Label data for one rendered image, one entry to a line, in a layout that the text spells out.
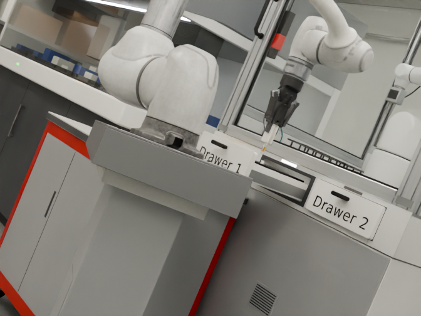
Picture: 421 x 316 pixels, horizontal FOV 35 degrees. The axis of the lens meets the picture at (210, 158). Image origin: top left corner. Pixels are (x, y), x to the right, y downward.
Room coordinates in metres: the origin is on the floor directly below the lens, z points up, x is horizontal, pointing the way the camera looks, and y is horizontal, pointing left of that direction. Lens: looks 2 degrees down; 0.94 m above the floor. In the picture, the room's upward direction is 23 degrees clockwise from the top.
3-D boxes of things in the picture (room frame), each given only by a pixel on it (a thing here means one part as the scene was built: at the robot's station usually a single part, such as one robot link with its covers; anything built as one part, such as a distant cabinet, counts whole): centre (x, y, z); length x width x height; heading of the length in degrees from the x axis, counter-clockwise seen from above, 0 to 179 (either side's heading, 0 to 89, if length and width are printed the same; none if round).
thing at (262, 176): (2.33, -0.20, 0.86); 0.40 x 0.26 x 0.06; 129
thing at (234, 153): (2.20, -0.04, 0.87); 0.29 x 0.02 x 0.11; 39
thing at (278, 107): (2.21, -0.14, 1.09); 0.04 x 0.01 x 0.11; 41
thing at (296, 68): (2.22, -0.15, 1.23); 0.09 x 0.09 x 0.06
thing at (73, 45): (3.93, 0.54, 1.13); 1.78 x 1.14 x 0.45; 39
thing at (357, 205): (2.14, -0.46, 0.87); 0.29 x 0.02 x 0.11; 39
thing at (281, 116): (2.23, -0.16, 1.09); 0.04 x 0.01 x 0.11; 41
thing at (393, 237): (2.65, -0.66, 0.87); 1.02 x 0.95 x 0.14; 39
